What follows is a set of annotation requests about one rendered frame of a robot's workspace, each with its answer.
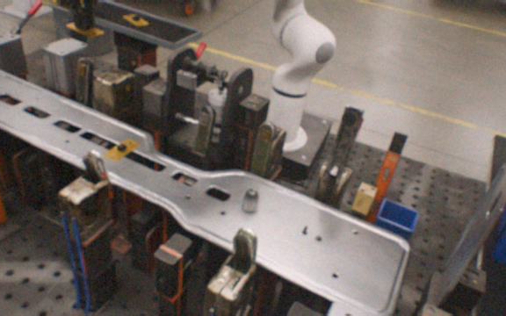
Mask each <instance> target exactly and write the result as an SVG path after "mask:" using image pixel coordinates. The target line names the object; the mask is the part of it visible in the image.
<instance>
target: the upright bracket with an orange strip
mask: <svg viewBox="0 0 506 316"><path fill-rule="evenodd" d="M407 137H408V135H406V134H402V133H397V132H394V135H393V137H392V139H391V142H390V145H389V147H388V149H387V151H386V156H385V158H384V161H383V163H382V166H381V168H380V171H379V174H378V176H377V179H376V182H375V184H374V186H373V187H374V188H377V191H376V194H375V196H374V198H373V201H377V204H376V207H375V209H373V208H372V204H371V208H370V210H369V212H368V214H367V216H366V217H365V221H367V222H369V223H371V224H374V223H375V220H376V218H377V217H378V215H379V212H380V208H381V206H382V204H383V201H384V199H385V196H386V193H387V189H388V187H389V184H390V183H391V180H392V178H393V175H394V172H395V170H396V168H397V165H398V163H399V160H400V159H401V155H402V151H403V149H404V147H405V145H406V140H407ZM386 169H389V172H388V175H387V177H384V175H385V172H386ZM373 201H372V203H373Z"/></svg>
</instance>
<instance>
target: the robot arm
mask: <svg viewBox="0 0 506 316"><path fill-rule="evenodd" d="M74 2H75V3H74ZM97 2H98V0H83V5H84V7H83V8H82V4H81V0H56V3H57V4H59V5H62V6H66V7H68V8H69V9H71V10H72V11H73V23H74V27H75V28H76V29H78V30H83V31H86V30H87V29H86V24H88V25H90V28H92V29H94V28H95V19H94V10H95V9H96V4H97ZM82 11H83V12H82ZM271 31H272V34H273V36H274V38H275V40H276V41H277V42H278V43H279V44H280V45H281V46H282V47H283V48H284V49H285V50H286V51H288V52H289V53H290V54H292V55H293V63H286V64H283V65H282V66H280V67H279V68H278V69H277V70H276V71H275V74H274V76H273V80H272V85H271V93H270V97H269V99H270V101H271V103H270V105H269V110H268V115H267V119H266V121H265V122H267V121H269V122H272V123H273V124H274V125H275V126H277V127H281V128H283V129H285V130H286V140H285V145H284V149H283V152H293V151H297V150H300V149H301V148H303V146H304V145H305V143H306V139H307V136H306V134H305V133H304V131H303V129H302V128H301V127H300V122H301V119H302V116H303V110H304V106H305V102H306V99H307V93H308V90H309V86H310V83H311V81H312V79H313V77H314V75H315V74H316V73H317V72H320V71H321V70H322V69H323V68H325V67H326V66H327V65H328V64H329V63H330V62H331V61H332V59H333V57H334V55H335V51H336V40H335V37H334V35H333V33H332V32H331V31H330V30H328V29H327V28H326V27H325V26H323V25H322V24H321V23H319V22H318V21H316V20H315V19H313V18H311V17H310V16H309V15H307V13H306V11H305V10H304V6H303V0H274V4H273V9H272V14H271Z"/></svg>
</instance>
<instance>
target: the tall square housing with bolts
mask: <svg viewBox="0 0 506 316"><path fill-rule="evenodd" d="M42 51H43V57H44V62H45V67H46V71H47V81H48V88H49V89H51V90H52V92H53V93H55V94H58V95H60V96H63V97H66V98H68V99H70V100H72V101H76V80H77V62H78V60H79V59H80V58H83V57H89V58H90V52H89V46H88V45H87V44H84V43H82V42H80V41H77V40H74V39H71V38H66V39H62V40H59V41H57V42H55V43H52V44H50V45H47V46H45V47H42Z"/></svg>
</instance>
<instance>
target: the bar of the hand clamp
mask: <svg viewBox="0 0 506 316"><path fill-rule="evenodd" d="M364 113H365V109H363V108H360V107H357V106H355V105H352V104H347V105H346V106H345V107H344V114H343V116H342V120H341V124H340V126H339V129H338V132H337V135H336V139H335V142H334V145H333V148H332V151H331V154H330V156H329V161H328V164H327V167H326V169H325V173H324V176H323V179H324V180H326V179H327V178H328V176H329V171H330V170H331V168H332V165H333V162H336V163H338V164H341V168H340V171H339V174H338V176H337V179H336V184H337V185H338V184H339V183H340V181H341V177H342V175H343V173H344V169H345V166H346V163H347V161H348V158H349V155H350V153H351V149H352V146H353V143H354V140H355V138H356V135H357V133H358V129H359V126H360V123H361V120H362V118H363V115H364Z"/></svg>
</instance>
